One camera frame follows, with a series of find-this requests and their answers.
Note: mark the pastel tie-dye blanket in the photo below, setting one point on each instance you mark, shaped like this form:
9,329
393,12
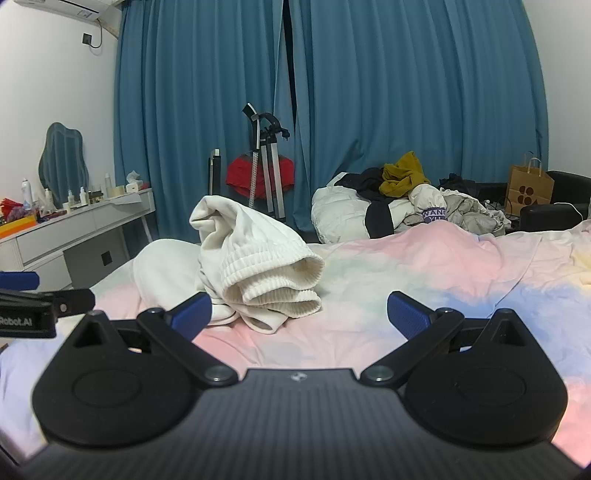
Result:
369,277

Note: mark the black armchair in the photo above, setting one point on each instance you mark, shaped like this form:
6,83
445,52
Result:
563,194

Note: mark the red packet pile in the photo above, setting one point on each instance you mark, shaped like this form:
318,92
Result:
10,208

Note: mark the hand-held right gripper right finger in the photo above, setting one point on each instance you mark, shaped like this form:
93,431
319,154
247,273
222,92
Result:
406,316

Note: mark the beige crumpled clothing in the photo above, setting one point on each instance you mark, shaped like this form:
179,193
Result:
471,212

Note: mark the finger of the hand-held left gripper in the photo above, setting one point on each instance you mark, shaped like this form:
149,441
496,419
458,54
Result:
74,302
18,280

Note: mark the orange box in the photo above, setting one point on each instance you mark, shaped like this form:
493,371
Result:
16,227

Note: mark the dark wall socket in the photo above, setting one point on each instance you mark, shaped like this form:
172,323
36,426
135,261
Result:
86,38

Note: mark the mustard yellow garment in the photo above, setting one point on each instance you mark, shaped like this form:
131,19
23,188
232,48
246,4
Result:
401,177

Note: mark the tall white bottle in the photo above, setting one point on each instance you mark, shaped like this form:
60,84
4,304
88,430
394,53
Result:
108,187

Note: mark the white tissue box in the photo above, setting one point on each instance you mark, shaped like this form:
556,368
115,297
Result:
137,184

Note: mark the black garment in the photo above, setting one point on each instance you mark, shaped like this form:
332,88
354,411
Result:
362,182

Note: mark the dark grey garment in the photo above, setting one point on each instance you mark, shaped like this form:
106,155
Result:
457,182

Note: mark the brown paper bag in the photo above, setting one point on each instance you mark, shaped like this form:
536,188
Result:
531,187

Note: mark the red cloth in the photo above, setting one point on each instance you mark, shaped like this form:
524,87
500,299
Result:
240,177

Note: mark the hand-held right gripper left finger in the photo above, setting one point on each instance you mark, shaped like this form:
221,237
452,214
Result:
191,316

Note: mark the wavy mirror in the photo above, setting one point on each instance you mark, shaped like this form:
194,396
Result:
62,166

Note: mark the white spray can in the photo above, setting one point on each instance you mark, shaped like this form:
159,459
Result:
26,194

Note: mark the white air conditioner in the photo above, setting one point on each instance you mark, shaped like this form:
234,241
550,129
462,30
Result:
60,7

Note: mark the white dresser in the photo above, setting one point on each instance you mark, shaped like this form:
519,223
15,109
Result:
69,230

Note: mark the pile of clothes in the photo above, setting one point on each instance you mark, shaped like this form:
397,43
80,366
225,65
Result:
341,217

